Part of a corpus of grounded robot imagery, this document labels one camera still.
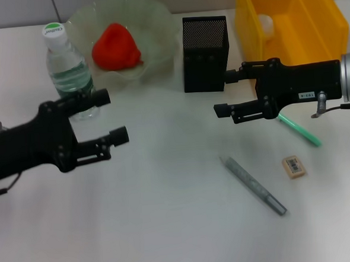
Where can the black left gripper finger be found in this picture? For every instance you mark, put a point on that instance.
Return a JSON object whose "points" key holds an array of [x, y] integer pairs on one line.
{"points": [[120, 135], [101, 97]]}

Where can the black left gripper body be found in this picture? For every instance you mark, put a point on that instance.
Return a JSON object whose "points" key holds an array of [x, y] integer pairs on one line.
{"points": [[30, 145]]}

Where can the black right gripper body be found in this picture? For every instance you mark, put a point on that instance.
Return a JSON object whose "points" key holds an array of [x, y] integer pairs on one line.
{"points": [[297, 83]]}

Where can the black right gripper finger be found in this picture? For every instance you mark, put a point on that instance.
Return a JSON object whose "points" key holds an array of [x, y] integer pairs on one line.
{"points": [[221, 110], [231, 76]]}

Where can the clear green-label water bottle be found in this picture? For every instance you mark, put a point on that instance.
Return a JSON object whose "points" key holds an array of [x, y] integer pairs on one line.
{"points": [[65, 66]]}

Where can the green pen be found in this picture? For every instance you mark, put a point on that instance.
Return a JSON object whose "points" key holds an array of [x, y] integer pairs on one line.
{"points": [[303, 132]]}

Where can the white paper ball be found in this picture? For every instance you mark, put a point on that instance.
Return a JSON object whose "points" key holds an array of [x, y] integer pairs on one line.
{"points": [[266, 26]]}

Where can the beige eraser with barcode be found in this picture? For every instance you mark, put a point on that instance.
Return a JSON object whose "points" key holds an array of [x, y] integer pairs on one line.
{"points": [[293, 167]]}

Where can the grey pen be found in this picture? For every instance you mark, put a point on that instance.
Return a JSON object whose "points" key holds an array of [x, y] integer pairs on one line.
{"points": [[255, 188]]}

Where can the black mesh pen holder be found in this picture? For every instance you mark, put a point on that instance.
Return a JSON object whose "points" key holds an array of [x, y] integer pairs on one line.
{"points": [[205, 61]]}

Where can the green glass fruit plate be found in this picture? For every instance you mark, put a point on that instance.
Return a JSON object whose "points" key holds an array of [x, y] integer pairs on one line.
{"points": [[157, 34]]}

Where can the yellow plastic bin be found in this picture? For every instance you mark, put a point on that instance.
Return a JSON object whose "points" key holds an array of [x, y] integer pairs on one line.
{"points": [[300, 40]]}

